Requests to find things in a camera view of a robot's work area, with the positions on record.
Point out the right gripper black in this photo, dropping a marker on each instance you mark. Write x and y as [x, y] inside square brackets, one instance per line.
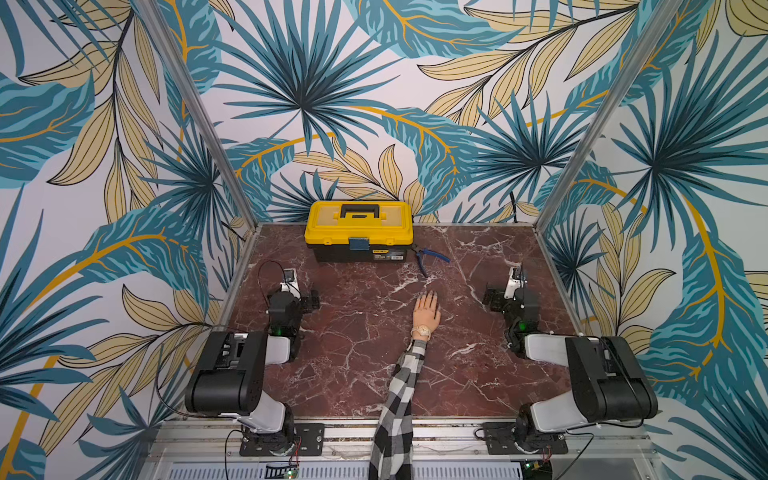
[494, 299]

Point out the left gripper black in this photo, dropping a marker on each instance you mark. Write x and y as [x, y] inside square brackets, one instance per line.
[306, 304]

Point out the mannequin hand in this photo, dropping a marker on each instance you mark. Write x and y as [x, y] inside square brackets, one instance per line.
[426, 311]

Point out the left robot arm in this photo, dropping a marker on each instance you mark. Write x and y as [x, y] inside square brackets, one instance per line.
[228, 380]

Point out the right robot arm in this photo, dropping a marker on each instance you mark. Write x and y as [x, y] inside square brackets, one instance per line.
[607, 384]

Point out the yellow black toolbox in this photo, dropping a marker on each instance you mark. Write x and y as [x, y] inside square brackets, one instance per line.
[360, 231]

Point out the black white plaid sleeve arm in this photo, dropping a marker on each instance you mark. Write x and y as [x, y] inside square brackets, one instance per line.
[392, 447]

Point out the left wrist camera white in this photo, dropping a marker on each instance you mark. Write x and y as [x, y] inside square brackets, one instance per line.
[290, 282]

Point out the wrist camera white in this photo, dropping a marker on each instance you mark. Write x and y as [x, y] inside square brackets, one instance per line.
[516, 280]
[290, 282]

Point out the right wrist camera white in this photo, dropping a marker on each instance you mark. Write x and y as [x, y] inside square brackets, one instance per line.
[516, 280]

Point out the blue handled pliers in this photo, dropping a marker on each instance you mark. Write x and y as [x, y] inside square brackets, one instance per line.
[421, 253]

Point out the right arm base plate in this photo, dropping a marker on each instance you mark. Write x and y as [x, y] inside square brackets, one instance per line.
[505, 438]

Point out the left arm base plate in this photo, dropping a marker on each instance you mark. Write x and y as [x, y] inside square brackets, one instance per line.
[302, 439]

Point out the left aluminium frame post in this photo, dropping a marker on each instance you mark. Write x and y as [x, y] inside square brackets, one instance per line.
[160, 33]

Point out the aluminium frame post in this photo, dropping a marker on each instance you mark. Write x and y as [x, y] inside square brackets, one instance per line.
[160, 33]
[637, 58]

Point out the right aluminium frame post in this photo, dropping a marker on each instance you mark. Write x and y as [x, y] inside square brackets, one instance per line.
[637, 58]

